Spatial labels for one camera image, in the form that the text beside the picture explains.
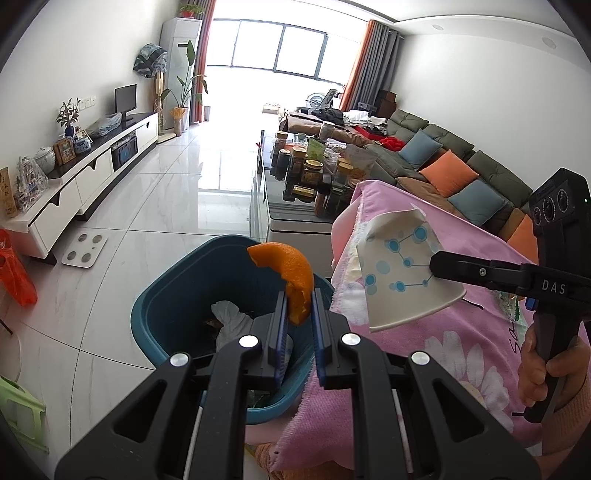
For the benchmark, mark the grey-green sofa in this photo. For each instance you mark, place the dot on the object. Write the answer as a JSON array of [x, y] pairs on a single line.
[[489, 170]]

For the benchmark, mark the orange plastic bag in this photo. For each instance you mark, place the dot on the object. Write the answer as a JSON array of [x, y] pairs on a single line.
[[16, 277]]

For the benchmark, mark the orange peel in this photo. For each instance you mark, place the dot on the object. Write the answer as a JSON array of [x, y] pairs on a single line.
[[293, 272]]

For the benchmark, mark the large window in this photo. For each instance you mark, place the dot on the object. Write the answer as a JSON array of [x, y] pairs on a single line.
[[277, 48]]

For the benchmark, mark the teal plastic bin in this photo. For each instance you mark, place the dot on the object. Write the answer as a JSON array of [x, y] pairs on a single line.
[[184, 286]]

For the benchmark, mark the cardboard box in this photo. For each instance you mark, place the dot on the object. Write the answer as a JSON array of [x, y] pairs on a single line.
[[271, 108]]

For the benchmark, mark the small potted plant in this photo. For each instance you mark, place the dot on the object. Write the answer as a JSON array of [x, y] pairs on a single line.
[[68, 115]]

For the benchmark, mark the white cloth pile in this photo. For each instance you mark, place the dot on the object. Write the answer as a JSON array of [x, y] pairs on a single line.
[[364, 119]]

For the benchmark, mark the dark wooden cabinet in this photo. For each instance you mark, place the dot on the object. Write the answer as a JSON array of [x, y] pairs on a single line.
[[385, 102]]

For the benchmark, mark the person's right forearm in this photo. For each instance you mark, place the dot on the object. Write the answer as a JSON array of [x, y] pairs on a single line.
[[570, 429]]

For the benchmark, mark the orange and grey curtain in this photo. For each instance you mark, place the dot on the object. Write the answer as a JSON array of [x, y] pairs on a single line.
[[369, 64]]

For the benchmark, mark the red cloth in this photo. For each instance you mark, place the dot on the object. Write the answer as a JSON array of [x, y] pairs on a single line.
[[392, 142]]

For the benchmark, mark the tall tan box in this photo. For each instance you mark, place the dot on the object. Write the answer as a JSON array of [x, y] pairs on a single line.
[[8, 194]]

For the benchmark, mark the white tissue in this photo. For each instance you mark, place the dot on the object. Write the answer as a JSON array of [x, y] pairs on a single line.
[[235, 316]]

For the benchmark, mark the pink floral blanket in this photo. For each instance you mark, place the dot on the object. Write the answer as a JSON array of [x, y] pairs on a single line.
[[415, 369]]

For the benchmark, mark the black monitor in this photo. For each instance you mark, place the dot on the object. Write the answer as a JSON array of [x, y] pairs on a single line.
[[125, 99]]

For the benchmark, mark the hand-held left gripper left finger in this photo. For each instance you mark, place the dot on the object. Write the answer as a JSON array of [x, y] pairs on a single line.
[[278, 341]]

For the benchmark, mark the blue and white ceramic jar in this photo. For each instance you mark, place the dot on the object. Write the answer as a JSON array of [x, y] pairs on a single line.
[[83, 146]]

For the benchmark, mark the wooden picture frame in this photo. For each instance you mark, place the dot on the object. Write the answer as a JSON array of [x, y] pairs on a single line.
[[64, 151]]

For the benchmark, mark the tall green potted plant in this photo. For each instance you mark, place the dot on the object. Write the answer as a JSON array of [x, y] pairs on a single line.
[[184, 92]]

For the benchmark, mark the white tv stand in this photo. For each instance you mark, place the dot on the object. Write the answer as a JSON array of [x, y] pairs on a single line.
[[92, 175]]

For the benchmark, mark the orange curtain beside air conditioner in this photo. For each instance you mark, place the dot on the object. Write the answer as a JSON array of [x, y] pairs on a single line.
[[203, 55]]

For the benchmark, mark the cloth-covered standing fan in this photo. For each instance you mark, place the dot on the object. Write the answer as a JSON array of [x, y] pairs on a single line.
[[150, 57]]

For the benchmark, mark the white wall outlets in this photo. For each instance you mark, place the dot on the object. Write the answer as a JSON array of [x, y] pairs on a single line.
[[85, 102]]

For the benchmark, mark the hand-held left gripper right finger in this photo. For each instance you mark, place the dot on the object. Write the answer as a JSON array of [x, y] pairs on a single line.
[[321, 341]]

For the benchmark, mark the group of glass jars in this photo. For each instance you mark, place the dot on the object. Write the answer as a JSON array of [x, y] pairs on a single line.
[[309, 170]]

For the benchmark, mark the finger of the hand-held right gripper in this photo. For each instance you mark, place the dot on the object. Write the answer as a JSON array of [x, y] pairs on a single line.
[[475, 270]]

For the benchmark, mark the large blue cushion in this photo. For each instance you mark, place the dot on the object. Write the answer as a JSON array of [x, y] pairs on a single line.
[[478, 201]]

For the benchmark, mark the glass-top coffee table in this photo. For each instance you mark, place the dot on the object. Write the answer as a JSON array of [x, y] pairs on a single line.
[[277, 217]]

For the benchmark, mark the green plastic stool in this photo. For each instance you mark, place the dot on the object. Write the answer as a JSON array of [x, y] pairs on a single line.
[[21, 410]]

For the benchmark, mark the white bathroom scale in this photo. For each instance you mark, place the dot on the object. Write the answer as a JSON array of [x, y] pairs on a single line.
[[84, 249]]

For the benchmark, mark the clear plastic wrapper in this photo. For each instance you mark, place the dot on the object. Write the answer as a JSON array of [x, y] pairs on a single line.
[[510, 307]]

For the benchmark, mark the ship model in plastic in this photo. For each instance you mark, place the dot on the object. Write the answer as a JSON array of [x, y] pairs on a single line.
[[30, 184]]

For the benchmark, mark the grey plastic bag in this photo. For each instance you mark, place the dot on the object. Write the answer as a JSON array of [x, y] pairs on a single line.
[[105, 125]]

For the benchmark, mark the person's right hand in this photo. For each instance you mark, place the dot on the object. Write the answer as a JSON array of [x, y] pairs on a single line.
[[528, 369]]

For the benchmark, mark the exercise machine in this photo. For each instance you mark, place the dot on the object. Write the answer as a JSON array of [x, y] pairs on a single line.
[[323, 99]]

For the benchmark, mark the white standing air conditioner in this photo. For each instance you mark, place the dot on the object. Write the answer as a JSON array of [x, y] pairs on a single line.
[[178, 64]]

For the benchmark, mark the white paper cup blue dots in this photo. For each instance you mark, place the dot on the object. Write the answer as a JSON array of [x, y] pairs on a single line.
[[401, 286]]

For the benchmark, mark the small blue cushion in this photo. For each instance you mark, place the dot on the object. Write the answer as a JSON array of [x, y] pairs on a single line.
[[419, 148]]

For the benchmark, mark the large orange cushion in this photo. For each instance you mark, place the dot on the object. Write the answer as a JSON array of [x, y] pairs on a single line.
[[448, 173]]

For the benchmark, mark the partly hidden orange cushion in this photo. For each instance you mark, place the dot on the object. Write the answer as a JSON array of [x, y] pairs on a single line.
[[524, 240]]

